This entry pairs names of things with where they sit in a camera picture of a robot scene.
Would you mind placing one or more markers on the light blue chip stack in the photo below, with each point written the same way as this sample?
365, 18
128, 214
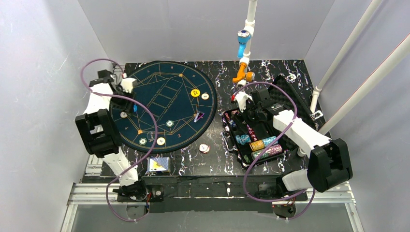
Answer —
243, 139

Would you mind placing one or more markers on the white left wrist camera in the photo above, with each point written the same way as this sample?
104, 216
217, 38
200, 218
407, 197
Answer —
127, 84

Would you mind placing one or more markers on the chrome case handle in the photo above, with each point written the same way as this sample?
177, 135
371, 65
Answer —
229, 145

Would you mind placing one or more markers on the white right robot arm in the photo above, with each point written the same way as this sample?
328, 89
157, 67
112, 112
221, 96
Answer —
328, 160

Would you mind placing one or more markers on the white thin diagonal pole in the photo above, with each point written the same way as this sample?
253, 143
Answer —
359, 27

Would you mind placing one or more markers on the yellow poker chip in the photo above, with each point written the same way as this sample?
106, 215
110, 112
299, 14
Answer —
161, 141
205, 96
123, 114

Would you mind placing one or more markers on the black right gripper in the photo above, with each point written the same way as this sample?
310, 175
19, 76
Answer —
254, 113

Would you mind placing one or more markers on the red and white poker chip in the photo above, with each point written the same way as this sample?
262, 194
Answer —
203, 148

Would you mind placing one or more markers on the round dark blue poker mat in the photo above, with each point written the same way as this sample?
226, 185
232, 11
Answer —
164, 89

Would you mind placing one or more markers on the yellow chip stack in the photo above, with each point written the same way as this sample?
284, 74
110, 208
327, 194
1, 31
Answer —
257, 145

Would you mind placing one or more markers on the clear dealer button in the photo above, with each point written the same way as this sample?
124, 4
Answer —
151, 136

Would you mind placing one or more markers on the white diagonal frame pole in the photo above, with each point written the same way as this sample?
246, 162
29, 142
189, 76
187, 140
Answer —
391, 61

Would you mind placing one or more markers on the black poker chip case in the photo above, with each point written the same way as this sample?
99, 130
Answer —
235, 123

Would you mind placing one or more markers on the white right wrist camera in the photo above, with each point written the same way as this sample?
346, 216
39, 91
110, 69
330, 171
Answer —
241, 98

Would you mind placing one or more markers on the green poker chip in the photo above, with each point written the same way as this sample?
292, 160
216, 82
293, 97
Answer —
169, 123
142, 141

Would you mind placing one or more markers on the green and purple chip row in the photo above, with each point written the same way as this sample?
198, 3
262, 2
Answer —
272, 151

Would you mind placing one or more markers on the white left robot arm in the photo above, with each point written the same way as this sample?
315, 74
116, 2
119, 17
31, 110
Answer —
98, 131

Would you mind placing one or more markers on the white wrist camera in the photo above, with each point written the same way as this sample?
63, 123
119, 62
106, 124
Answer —
241, 98
127, 84

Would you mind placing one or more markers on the yellow big blind button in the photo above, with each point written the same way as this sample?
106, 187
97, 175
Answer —
195, 93

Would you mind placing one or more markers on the boxed deck of playing cards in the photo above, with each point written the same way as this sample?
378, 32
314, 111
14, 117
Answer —
158, 165

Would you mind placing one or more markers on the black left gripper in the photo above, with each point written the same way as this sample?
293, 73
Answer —
121, 104

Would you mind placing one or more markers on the white pipe camera stand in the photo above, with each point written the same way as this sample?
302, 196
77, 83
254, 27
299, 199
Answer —
244, 37

